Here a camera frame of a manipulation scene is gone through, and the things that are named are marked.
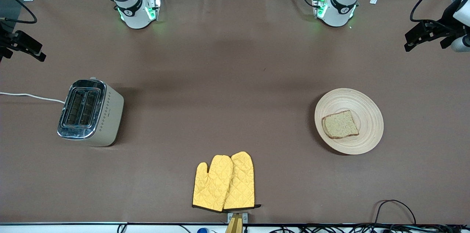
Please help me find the round wooden plate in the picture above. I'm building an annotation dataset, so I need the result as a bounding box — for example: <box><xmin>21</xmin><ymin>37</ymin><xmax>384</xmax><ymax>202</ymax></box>
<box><xmin>314</xmin><ymin>88</ymin><xmax>384</xmax><ymax>155</ymax></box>

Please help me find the brown bread slice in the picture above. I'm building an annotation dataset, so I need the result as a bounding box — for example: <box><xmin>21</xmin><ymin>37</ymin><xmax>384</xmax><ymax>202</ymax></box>
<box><xmin>322</xmin><ymin>110</ymin><xmax>359</xmax><ymax>139</ymax></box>

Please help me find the cream and chrome toaster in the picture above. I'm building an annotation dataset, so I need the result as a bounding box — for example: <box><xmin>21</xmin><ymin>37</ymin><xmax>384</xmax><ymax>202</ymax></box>
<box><xmin>57</xmin><ymin>77</ymin><xmax>124</xmax><ymax>147</ymax></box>

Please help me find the metal base connector plate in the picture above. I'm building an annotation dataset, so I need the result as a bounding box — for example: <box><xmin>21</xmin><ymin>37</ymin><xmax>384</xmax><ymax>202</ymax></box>
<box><xmin>312</xmin><ymin>0</ymin><xmax>328</xmax><ymax>19</ymax></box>
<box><xmin>145</xmin><ymin>0</ymin><xmax>162</xmax><ymax>21</ymax></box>

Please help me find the brown table cover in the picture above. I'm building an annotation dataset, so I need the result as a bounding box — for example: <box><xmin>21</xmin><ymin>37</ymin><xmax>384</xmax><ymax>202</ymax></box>
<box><xmin>0</xmin><ymin>0</ymin><xmax>470</xmax><ymax>225</ymax></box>

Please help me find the yellow quilted oven mitt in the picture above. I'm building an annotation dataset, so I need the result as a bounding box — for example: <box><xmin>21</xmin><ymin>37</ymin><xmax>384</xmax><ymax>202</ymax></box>
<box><xmin>192</xmin><ymin>155</ymin><xmax>234</xmax><ymax>212</ymax></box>
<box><xmin>223</xmin><ymin>151</ymin><xmax>261</xmax><ymax>210</ymax></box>

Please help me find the white toaster power cord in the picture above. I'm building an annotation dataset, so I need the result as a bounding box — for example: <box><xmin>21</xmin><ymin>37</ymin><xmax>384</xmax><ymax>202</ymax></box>
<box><xmin>0</xmin><ymin>92</ymin><xmax>66</xmax><ymax>104</ymax></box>

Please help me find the black looped cable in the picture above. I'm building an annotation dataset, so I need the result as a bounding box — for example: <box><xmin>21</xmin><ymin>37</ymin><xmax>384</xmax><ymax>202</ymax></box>
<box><xmin>374</xmin><ymin>200</ymin><xmax>417</xmax><ymax>226</ymax></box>

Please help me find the black cable bundle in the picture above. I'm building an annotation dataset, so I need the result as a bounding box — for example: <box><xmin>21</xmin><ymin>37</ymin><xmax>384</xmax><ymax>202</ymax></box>
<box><xmin>270</xmin><ymin>223</ymin><xmax>470</xmax><ymax>233</ymax></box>

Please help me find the metal bracket plate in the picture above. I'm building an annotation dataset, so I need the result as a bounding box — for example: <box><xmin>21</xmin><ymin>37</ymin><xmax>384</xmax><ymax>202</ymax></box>
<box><xmin>228</xmin><ymin>212</ymin><xmax>248</xmax><ymax>223</ymax></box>

